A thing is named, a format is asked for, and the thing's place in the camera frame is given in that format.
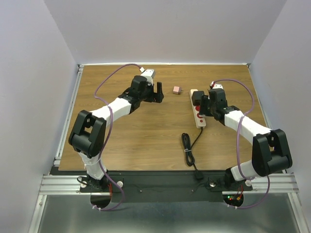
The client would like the white red power strip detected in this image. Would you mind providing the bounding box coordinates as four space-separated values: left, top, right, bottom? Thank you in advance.
190 89 206 129

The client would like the black cube socket adapter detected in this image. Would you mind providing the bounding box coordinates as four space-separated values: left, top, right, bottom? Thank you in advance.
191 90 205 106

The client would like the small pink charger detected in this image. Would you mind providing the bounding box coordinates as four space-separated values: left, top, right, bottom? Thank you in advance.
173 86 183 95

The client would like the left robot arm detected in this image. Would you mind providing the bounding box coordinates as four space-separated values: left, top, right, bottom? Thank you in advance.
69 75 164 191

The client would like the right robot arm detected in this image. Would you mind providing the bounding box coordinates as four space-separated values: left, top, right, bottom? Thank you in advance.
199 88 293 189

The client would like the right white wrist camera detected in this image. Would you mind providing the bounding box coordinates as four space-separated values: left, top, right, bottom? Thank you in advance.
208 81 223 92

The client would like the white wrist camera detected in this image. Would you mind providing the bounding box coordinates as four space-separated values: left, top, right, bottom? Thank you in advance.
140 69 156 83
208 81 223 92

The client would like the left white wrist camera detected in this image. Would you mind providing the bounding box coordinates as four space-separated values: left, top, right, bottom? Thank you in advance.
140 69 156 83

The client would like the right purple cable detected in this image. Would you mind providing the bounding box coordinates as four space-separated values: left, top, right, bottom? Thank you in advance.
211 79 271 210

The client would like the purple cable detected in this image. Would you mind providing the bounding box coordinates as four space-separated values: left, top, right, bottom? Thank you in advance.
211 79 271 210
94 63 126 212

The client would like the black power cord with plug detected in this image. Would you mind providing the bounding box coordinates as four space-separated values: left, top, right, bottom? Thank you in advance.
181 127 205 181

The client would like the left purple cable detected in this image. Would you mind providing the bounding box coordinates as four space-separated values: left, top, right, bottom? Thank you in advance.
94 63 126 212

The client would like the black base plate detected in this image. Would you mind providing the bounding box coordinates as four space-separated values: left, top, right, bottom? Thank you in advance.
77 170 252 207

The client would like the aluminium frame rail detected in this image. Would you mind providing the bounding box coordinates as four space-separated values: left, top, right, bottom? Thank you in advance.
38 64 85 195

